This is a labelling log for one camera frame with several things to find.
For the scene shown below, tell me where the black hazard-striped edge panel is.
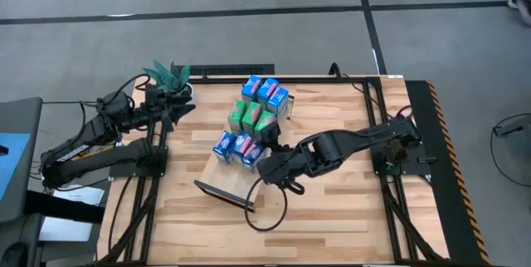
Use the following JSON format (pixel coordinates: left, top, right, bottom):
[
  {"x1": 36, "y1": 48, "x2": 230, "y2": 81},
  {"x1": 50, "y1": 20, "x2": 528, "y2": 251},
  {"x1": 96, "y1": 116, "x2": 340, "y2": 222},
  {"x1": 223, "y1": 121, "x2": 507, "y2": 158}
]
[{"x1": 404, "y1": 79, "x2": 493, "y2": 266}]

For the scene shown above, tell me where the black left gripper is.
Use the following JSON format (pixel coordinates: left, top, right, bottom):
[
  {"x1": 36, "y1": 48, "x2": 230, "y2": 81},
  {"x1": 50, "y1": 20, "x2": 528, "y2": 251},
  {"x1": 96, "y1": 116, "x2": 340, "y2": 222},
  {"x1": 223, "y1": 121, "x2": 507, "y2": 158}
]
[{"x1": 145, "y1": 90, "x2": 196, "y2": 134}]

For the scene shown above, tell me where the light-blue Rice Krispies cereal box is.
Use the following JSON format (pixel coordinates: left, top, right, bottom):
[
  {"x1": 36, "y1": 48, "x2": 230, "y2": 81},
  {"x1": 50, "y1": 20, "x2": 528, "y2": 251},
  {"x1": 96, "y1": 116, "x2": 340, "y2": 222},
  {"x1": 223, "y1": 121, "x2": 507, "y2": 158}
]
[
  {"x1": 256, "y1": 77, "x2": 280, "y2": 109},
  {"x1": 241, "y1": 75, "x2": 263, "y2": 103},
  {"x1": 267, "y1": 86, "x2": 290, "y2": 119}
]

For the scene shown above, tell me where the blue Frosted Flakes cereal box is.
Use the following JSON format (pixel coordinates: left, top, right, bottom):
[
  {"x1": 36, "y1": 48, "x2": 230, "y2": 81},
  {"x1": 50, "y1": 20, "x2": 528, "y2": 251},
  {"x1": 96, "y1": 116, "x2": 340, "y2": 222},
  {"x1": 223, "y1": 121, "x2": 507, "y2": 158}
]
[
  {"x1": 212, "y1": 129, "x2": 238, "y2": 165},
  {"x1": 230, "y1": 132, "x2": 255, "y2": 164},
  {"x1": 241, "y1": 141, "x2": 267, "y2": 173}
]

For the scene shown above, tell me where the black floor cable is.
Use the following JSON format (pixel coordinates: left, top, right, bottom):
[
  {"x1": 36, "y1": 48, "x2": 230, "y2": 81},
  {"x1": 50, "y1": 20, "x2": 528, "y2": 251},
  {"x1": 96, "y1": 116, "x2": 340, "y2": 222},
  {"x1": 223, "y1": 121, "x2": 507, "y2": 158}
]
[{"x1": 489, "y1": 113, "x2": 531, "y2": 189}]

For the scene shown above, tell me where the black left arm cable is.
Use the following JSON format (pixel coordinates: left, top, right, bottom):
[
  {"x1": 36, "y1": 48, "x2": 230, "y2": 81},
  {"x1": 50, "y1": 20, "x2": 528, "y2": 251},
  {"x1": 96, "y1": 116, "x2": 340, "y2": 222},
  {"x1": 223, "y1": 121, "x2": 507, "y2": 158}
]
[{"x1": 41, "y1": 74, "x2": 150, "y2": 109}]

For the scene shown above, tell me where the grey floor device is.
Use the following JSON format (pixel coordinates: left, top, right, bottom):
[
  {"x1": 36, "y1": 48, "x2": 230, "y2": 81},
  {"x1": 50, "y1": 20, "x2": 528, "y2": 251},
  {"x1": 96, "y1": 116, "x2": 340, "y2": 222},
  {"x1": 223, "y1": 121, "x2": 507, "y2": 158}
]
[{"x1": 492, "y1": 114, "x2": 531, "y2": 138}]

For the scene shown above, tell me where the black ribbed cable cover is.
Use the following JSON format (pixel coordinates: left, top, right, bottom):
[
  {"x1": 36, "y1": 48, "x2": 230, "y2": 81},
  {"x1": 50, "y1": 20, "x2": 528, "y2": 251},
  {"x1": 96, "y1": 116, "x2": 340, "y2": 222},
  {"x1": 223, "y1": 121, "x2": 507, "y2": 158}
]
[{"x1": 176, "y1": 63, "x2": 275, "y2": 76}]

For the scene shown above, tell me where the green Apple Jacks cereal box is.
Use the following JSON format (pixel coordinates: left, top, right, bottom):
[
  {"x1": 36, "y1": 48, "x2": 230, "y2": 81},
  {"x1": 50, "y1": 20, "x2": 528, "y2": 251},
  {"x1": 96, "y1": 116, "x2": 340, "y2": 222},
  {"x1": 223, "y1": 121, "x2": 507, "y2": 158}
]
[
  {"x1": 227, "y1": 100, "x2": 248, "y2": 134},
  {"x1": 253, "y1": 110, "x2": 278, "y2": 142},
  {"x1": 241, "y1": 101, "x2": 263, "y2": 137}
]

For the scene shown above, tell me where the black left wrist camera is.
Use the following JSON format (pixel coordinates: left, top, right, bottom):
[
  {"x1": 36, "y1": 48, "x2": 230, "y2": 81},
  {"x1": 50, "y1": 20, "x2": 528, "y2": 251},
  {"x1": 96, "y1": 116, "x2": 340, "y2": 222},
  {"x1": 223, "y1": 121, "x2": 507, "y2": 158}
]
[{"x1": 144, "y1": 84, "x2": 162, "y2": 104}]

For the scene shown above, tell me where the green snake plant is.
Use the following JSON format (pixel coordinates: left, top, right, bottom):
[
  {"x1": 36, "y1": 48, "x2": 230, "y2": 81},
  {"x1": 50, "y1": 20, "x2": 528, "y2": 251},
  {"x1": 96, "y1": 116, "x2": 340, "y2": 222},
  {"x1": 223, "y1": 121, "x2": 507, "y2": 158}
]
[{"x1": 143, "y1": 58, "x2": 192, "y2": 96}]

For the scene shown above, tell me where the blue sheet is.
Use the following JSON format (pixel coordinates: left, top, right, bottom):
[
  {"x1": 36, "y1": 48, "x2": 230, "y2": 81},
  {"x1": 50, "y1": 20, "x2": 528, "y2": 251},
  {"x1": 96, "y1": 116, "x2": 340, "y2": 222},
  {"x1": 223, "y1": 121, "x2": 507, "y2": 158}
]
[{"x1": 0, "y1": 132, "x2": 32, "y2": 201}]

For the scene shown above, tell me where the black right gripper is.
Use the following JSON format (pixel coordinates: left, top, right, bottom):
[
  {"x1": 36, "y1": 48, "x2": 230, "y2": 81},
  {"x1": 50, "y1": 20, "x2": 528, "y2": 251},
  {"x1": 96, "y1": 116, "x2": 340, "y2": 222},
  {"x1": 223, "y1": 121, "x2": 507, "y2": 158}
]
[{"x1": 257, "y1": 124, "x2": 306, "y2": 185}]

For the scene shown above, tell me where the black table cable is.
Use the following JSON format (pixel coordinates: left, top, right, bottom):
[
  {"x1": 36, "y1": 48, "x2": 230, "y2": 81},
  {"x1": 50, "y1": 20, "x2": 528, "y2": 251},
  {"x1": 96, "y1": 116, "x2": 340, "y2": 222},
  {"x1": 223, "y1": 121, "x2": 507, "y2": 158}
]
[{"x1": 329, "y1": 61, "x2": 414, "y2": 121}]

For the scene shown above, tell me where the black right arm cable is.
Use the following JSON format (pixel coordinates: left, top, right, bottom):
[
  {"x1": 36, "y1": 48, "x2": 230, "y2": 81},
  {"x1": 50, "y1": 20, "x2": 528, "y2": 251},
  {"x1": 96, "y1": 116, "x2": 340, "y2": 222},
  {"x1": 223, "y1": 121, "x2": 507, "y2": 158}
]
[{"x1": 243, "y1": 175, "x2": 289, "y2": 232}]

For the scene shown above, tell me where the grey side table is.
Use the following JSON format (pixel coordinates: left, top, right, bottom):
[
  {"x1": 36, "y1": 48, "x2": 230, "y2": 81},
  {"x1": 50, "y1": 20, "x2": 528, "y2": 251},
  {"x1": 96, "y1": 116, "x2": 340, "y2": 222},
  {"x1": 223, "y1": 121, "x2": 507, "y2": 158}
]
[{"x1": 0, "y1": 96, "x2": 45, "y2": 267}]

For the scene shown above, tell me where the person's foot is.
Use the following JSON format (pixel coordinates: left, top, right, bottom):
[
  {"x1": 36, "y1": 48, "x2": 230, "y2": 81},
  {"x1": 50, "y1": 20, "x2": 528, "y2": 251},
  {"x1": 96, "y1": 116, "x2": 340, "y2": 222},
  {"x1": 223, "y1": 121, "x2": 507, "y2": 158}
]
[{"x1": 508, "y1": 0, "x2": 531, "y2": 27}]

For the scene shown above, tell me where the white paper sheet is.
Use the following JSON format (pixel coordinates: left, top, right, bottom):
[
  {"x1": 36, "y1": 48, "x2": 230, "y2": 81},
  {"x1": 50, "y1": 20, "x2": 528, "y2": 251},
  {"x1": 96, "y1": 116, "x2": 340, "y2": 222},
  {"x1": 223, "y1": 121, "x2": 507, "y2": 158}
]
[{"x1": 39, "y1": 184, "x2": 105, "y2": 243}]

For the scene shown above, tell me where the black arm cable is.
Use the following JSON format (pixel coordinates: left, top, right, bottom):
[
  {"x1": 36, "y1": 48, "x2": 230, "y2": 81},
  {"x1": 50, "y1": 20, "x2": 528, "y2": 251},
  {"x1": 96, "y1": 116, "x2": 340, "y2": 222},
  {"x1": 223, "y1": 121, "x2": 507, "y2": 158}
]
[
  {"x1": 243, "y1": 175, "x2": 289, "y2": 232},
  {"x1": 41, "y1": 74, "x2": 150, "y2": 109}
]

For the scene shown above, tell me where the black-framed wooden shelf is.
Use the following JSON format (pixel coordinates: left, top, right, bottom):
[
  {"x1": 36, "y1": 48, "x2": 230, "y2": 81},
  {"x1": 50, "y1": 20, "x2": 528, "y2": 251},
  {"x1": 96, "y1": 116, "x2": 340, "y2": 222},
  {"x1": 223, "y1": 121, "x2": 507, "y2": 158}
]
[{"x1": 193, "y1": 75, "x2": 296, "y2": 213}]

